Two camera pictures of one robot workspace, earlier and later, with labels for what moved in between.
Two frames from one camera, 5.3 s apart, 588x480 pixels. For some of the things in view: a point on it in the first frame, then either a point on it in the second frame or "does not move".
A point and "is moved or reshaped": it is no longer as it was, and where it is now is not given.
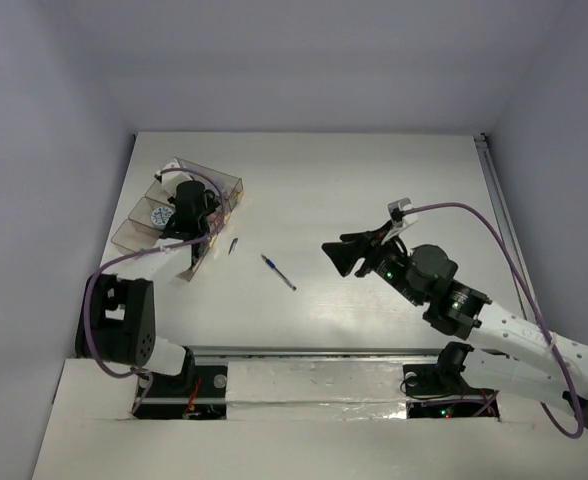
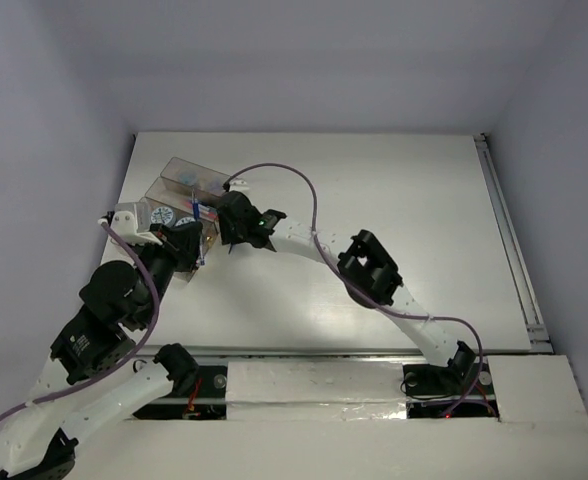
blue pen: (271, 265) is moved or reshaped
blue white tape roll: (159, 217) does not move
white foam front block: (315, 390) does not move
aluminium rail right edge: (504, 223) does not move
